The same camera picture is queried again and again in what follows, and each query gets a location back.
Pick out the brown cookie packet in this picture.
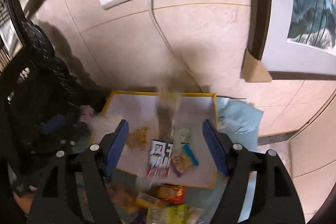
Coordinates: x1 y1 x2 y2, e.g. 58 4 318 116
156 86 182 143

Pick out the orange red snack packet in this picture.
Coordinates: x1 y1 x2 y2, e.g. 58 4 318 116
155 185 186 205

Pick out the dark carved wooden furniture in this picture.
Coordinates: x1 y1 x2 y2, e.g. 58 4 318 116
1 0 106 219

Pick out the black white red snack packet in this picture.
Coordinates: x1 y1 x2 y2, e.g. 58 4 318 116
146 140 173 178

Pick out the framed landscape painting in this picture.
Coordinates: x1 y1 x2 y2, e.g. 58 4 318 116
241 0 335 83

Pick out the lime green snack packet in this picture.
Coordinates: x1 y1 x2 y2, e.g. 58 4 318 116
146 204 205 224

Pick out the purple blue biscuit packet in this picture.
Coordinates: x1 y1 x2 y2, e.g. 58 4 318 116
171 144 199 177

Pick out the light blue tablecloth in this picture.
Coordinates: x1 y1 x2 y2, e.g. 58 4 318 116
81 97 263 223

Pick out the yellow cardboard box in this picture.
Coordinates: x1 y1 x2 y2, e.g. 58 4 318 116
101 90 218 188

